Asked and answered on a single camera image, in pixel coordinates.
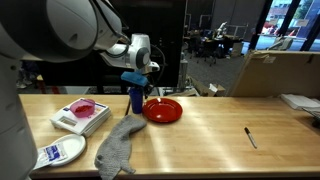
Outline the large black monitor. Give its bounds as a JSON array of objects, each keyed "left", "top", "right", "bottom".
[{"left": 36, "top": 0, "right": 188, "bottom": 88}]

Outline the grey knitted cloth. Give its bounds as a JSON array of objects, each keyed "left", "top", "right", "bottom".
[{"left": 94, "top": 114, "right": 148, "bottom": 180}]

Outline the white blue labelled packet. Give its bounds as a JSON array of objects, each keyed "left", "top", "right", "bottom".
[{"left": 33, "top": 142, "right": 69, "bottom": 171}]

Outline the white digital scale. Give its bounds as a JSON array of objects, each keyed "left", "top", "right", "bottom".
[{"left": 49, "top": 97, "right": 112, "bottom": 138}]

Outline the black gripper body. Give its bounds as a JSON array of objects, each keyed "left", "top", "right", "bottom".
[{"left": 142, "top": 71, "right": 158, "bottom": 88}]

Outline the grey metal cylinder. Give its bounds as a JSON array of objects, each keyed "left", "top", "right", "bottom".
[{"left": 179, "top": 53, "right": 189, "bottom": 93}]

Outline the white paper stack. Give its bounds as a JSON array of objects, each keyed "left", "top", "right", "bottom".
[{"left": 279, "top": 93, "right": 320, "bottom": 111}]

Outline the blue plastic cup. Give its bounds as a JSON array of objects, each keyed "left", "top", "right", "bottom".
[{"left": 129, "top": 86, "right": 145, "bottom": 115}]

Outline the red plate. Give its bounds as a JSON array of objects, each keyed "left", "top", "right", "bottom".
[{"left": 142, "top": 97, "right": 184, "bottom": 124}]

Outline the brown cardboard board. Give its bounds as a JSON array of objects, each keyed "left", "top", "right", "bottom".
[{"left": 228, "top": 49, "right": 320, "bottom": 99}]

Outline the cardboard box on floor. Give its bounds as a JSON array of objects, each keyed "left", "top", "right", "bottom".
[{"left": 189, "top": 76, "right": 228, "bottom": 98}]

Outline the pink plastic bowl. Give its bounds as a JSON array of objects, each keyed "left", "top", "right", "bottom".
[{"left": 69, "top": 98, "right": 96, "bottom": 119}]

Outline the white paper plate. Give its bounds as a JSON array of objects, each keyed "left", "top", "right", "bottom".
[{"left": 49, "top": 133, "right": 87, "bottom": 168}]

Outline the black wire tray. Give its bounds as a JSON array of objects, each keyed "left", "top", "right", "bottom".
[{"left": 301, "top": 106, "right": 320, "bottom": 129}]

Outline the black marker pen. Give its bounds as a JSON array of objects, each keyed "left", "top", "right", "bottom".
[{"left": 244, "top": 126, "right": 258, "bottom": 150}]

